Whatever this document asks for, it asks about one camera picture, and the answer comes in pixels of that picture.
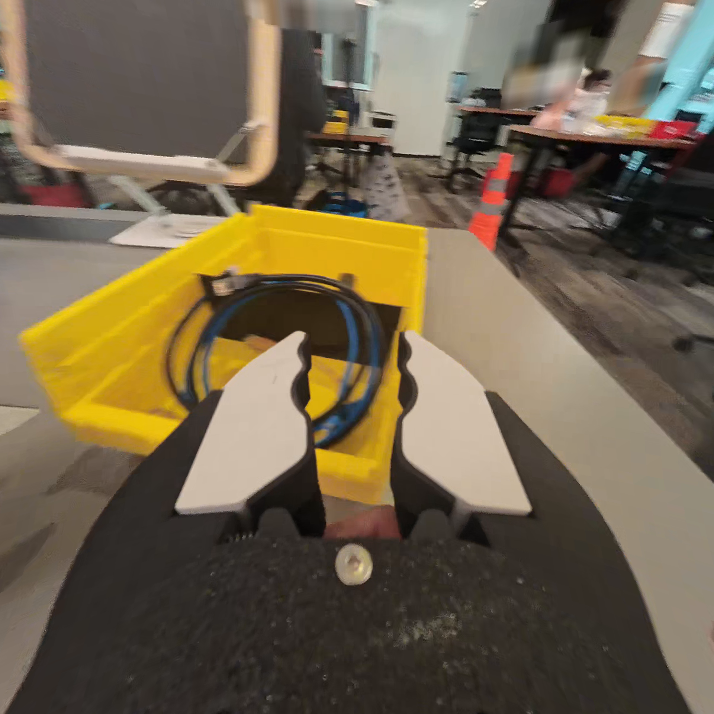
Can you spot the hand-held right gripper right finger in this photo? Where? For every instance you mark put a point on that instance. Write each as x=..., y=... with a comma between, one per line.
x=463, y=446

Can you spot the red bag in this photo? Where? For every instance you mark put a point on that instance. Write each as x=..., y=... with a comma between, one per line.
x=558, y=182

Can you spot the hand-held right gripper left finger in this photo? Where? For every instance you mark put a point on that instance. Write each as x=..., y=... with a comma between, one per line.
x=245, y=446

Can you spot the black office chair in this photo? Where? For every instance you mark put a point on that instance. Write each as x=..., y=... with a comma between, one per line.
x=478, y=140
x=675, y=201

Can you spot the orange traffic cone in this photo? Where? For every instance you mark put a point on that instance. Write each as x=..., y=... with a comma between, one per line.
x=491, y=206

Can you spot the black bin divider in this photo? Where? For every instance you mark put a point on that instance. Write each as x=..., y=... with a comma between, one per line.
x=324, y=318

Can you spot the yellow plastic bin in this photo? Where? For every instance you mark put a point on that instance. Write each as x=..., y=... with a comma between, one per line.
x=100, y=346

